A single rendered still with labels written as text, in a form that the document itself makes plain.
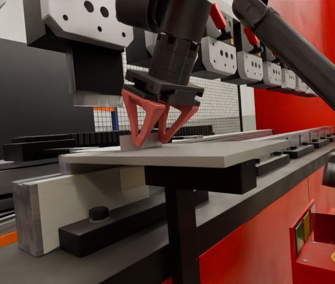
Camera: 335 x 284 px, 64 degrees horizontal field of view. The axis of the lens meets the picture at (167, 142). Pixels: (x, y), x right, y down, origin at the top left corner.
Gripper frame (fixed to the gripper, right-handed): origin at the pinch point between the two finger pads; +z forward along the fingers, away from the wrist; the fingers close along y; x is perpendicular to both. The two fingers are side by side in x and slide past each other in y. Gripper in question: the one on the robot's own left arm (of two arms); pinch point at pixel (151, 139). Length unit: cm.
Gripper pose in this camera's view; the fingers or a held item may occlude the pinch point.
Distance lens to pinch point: 39.9
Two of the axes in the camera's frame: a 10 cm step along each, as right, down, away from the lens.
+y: -6.6, 0.8, -7.5
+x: 7.0, 4.2, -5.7
